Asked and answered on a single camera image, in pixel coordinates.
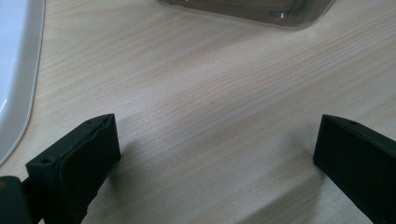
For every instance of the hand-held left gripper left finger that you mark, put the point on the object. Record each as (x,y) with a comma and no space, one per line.
(77,165)

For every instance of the clear brown storage box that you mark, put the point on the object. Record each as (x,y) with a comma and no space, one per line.
(249,9)

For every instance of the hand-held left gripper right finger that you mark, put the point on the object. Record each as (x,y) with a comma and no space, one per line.
(358,165)

